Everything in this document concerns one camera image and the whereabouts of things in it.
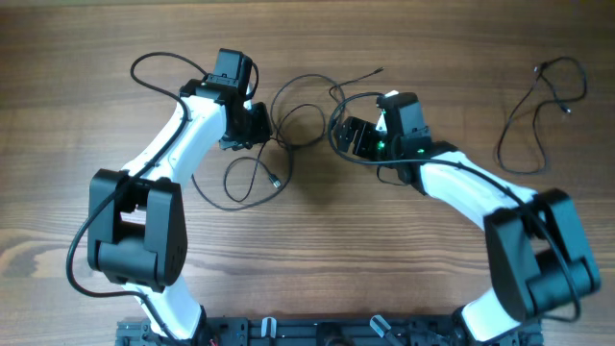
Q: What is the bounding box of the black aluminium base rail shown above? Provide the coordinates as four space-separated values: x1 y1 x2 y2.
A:
115 315 545 346

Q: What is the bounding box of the black USB cable thick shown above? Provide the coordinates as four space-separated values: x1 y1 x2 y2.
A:
190 73 353 211

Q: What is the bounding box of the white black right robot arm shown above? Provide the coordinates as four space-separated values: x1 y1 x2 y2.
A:
327 90 601 345

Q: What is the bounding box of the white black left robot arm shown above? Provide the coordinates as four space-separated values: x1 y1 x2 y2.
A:
78 49 272 345

